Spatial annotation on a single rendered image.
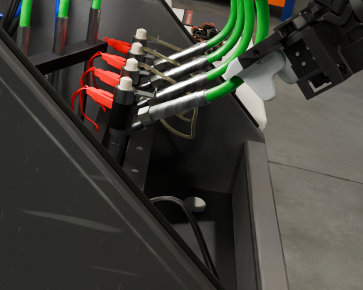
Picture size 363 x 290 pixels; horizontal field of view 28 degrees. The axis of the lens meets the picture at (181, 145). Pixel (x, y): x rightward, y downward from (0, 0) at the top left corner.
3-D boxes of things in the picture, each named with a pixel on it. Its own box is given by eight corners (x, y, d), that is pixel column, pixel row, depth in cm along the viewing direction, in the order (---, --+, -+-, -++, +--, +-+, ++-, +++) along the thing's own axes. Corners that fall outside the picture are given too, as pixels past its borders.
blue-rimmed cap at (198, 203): (204, 216, 130) (205, 209, 129) (182, 212, 130) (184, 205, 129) (204, 205, 133) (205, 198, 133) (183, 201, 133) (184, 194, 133)
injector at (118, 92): (126, 227, 106) (150, 95, 97) (93, 221, 105) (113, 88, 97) (128, 217, 108) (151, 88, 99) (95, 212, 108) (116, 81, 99)
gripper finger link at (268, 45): (237, 73, 76) (298, 35, 70) (229, 61, 76) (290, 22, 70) (259, 60, 80) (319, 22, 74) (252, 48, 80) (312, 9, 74)
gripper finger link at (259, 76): (234, 121, 81) (295, 87, 74) (207, 76, 81) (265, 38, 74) (249, 111, 83) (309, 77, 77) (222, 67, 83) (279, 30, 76)
